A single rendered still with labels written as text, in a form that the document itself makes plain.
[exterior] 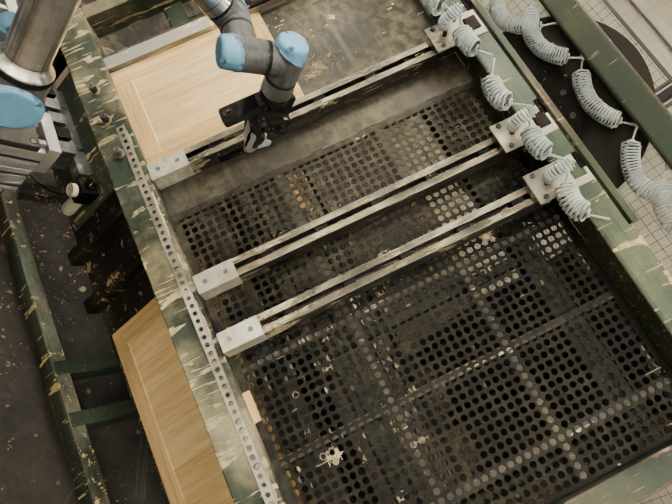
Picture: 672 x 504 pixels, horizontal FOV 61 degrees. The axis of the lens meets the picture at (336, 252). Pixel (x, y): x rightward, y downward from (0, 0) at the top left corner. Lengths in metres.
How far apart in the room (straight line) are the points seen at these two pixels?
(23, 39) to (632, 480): 1.68
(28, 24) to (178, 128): 0.88
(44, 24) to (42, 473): 1.58
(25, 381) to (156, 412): 0.52
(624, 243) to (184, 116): 1.42
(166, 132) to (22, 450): 1.19
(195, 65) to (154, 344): 0.99
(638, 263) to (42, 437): 2.03
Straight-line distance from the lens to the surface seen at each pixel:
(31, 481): 2.31
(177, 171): 1.87
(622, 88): 2.30
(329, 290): 1.65
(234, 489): 1.63
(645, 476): 1.73
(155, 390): 2.18
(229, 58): 1.28
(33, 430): 2.37
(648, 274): 1.78
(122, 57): 2.22
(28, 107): 1.30
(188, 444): 2.09
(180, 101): 2.06
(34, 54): 1.25
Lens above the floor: 2.01
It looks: 27 degrees down
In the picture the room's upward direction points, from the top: 53 degrees clockwise
